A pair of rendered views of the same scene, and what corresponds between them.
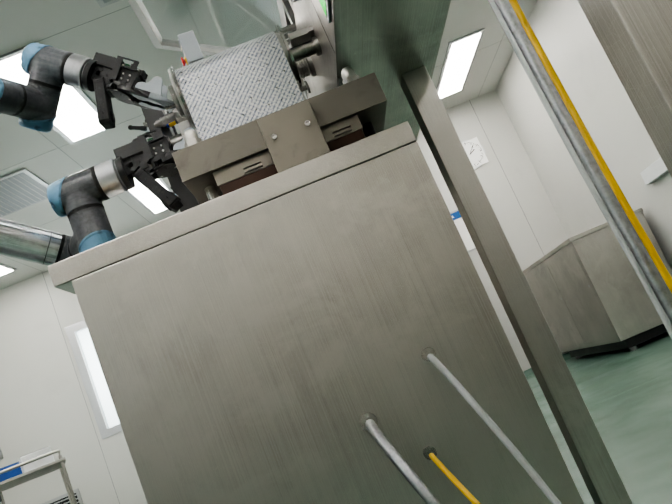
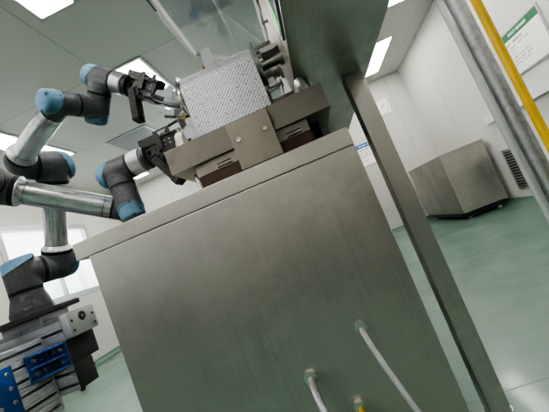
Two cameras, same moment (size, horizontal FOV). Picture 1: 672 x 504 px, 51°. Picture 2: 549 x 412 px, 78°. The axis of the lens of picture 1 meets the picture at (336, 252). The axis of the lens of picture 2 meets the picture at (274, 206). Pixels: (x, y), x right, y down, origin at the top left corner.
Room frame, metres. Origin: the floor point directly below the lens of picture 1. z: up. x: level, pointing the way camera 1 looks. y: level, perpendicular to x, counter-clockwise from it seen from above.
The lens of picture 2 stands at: (0.47, -0.12, 0.75)
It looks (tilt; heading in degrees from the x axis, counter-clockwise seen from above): 5 degrees up; 9
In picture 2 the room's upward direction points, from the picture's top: 22 degrees counter-clockwise
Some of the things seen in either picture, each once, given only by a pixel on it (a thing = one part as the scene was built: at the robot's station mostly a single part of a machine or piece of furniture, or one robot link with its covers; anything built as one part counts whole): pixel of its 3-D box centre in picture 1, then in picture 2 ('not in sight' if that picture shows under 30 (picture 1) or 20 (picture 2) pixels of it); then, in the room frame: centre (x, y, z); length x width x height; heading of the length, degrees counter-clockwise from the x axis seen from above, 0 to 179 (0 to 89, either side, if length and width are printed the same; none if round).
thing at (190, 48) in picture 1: (189, 52); (207, 62); (2.02, 0.18, 1.66); 0.07 x 0.07 x 0.10; 10
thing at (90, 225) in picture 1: (92, 238); (128, 203); (1.41, 0.46, 1.01); 0.11 x 0.08 x 0.11; 35
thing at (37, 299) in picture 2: not in sight; (29, 302); (1.59, 1.10, 0.87); 0.15 x 0.15 x 0.10
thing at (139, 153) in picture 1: (148, 160); (162, 148); (1.40, 0.29, 1.12); 0.12 x 0.08 x 0.09; 93
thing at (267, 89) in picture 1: (250, 114); (231, 113); (1.41, 0.05, 1.13); 0.23 x 0.01 x 0.18; 93
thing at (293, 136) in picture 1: (293, 137); (254, 140); (1.21, -0.01, 0.97); 0.10 x 0.03 x 0.11; 93
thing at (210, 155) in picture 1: (283, 141); (251, 137); (1.30, 0.01, 1.00); 0.40 x 0.16 x 0.06; 93
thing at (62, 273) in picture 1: (295, 297); (278, 210); (2.41, 0.19, 0.88); 2.52 x 0.66 x 0.04; 3
